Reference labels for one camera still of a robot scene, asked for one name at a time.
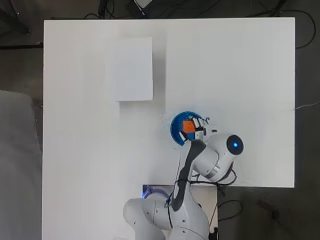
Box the black tripod stand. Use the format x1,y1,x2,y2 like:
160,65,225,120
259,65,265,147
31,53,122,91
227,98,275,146
0,0,44,51

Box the orange cube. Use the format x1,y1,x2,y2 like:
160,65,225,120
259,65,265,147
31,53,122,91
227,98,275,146
182,119,196,134

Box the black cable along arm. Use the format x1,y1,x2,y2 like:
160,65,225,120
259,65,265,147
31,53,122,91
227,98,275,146
165,141,238,221

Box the black looped floor cable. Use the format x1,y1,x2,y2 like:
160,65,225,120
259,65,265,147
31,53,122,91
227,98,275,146
217,199,244,224

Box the white floor cable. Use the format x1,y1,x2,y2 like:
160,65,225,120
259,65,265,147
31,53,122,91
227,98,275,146
294,101,320,111

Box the blue round tub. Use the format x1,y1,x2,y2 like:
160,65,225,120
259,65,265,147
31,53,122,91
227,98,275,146
170,110,209,147

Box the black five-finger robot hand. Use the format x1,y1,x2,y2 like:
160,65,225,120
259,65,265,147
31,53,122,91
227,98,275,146
178,114,218,143

